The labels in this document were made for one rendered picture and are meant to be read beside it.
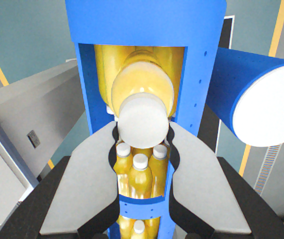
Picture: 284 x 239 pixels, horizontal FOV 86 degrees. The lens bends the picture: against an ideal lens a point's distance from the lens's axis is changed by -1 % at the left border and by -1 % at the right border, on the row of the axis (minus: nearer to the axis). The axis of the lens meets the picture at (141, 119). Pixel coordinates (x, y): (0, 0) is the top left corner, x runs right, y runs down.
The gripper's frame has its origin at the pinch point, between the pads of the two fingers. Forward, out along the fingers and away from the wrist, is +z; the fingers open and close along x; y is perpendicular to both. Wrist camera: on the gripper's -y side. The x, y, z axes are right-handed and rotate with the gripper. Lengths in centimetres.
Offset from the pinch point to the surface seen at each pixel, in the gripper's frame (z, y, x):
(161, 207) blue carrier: 11.9, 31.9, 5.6
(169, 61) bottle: 20.1, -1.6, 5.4
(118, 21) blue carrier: 11.8, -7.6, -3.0
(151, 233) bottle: 20, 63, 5
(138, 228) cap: 18, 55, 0
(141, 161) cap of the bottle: 18.2, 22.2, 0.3
